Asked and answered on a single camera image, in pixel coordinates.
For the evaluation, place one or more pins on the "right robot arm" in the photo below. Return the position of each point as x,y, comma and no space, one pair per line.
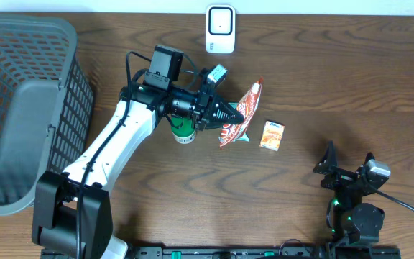
353,222

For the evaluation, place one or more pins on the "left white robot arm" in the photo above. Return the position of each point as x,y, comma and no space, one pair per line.
72,209

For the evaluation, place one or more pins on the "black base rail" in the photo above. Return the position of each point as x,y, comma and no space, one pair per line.
236,253

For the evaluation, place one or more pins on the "teal snack packet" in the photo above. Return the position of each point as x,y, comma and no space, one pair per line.
244,136

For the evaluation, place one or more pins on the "orange small carton box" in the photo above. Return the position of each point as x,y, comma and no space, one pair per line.
272,135

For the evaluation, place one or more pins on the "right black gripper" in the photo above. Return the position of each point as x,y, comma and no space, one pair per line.
341,176

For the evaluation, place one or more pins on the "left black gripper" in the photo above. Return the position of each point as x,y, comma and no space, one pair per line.
203,107

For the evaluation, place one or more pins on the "grey plastic basket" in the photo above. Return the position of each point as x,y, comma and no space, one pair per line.
45,104

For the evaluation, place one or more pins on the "red orange snack bag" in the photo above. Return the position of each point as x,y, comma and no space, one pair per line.
247,106

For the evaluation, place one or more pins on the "green lid jar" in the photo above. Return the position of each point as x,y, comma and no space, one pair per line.
183,131

